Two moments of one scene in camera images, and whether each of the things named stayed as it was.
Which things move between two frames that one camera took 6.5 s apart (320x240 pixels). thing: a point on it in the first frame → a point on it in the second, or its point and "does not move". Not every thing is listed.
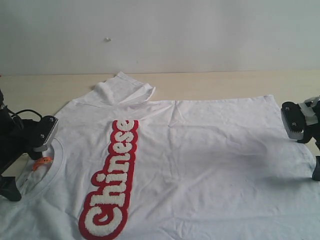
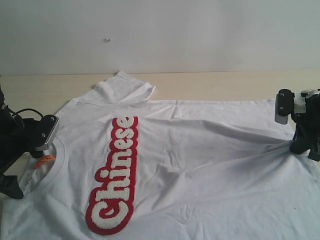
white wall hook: [107, 39] does not move
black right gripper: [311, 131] → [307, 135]
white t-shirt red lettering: [121, 166] does not move
